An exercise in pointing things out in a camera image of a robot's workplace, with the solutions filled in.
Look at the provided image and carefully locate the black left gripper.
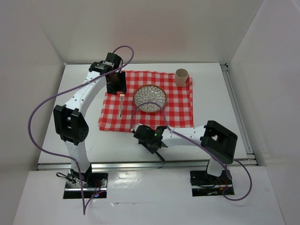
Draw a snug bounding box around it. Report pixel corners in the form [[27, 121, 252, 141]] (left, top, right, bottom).
[[105, 71, 127, 96]]

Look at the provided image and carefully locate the silver fork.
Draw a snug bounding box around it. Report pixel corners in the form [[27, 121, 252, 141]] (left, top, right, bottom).
[[119, 94, 125, 118]]

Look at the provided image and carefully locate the silver table knife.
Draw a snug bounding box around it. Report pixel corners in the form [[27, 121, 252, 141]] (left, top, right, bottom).
[[156, 152, 165, 164]]

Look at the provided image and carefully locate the red white checkered cloth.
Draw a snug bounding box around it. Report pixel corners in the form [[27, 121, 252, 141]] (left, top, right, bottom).
[[97, 69, 195, 132]]

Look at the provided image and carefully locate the floral patterned ceramic plate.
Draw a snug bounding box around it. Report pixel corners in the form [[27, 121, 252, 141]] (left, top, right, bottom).
[[133, 84, 167, 113]]

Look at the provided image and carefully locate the beige paper cup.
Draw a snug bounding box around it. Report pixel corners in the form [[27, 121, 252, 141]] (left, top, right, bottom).
[[175, 68, 189, 87]]

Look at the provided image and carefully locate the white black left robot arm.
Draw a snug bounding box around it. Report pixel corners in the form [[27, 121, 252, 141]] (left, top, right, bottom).
[[53, 52, 127, 187]]

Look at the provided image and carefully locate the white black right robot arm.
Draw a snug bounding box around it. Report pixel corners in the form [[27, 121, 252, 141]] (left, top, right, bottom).
[[131, 120, 238, 184]]

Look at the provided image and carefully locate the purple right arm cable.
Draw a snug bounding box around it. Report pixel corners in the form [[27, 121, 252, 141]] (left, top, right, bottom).
[[130, 102, 253, 202]]

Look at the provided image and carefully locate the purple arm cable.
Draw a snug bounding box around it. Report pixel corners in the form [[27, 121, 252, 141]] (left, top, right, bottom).
[[130, 102, 253, 202], [28, 45, 135, 215]]

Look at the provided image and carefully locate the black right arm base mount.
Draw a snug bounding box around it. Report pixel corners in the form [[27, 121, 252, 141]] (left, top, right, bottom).
[[190, 170, 234, 197]]

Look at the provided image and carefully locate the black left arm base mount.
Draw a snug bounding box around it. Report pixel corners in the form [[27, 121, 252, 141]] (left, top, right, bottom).
[[56, 172, 108, 199]]

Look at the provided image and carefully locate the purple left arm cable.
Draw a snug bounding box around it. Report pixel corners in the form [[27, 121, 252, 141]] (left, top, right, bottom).
[[28, 45, 135, 215]]

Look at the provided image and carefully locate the aluminium frame rail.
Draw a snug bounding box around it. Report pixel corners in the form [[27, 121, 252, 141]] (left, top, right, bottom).
[[37, 63, 256, 170]]

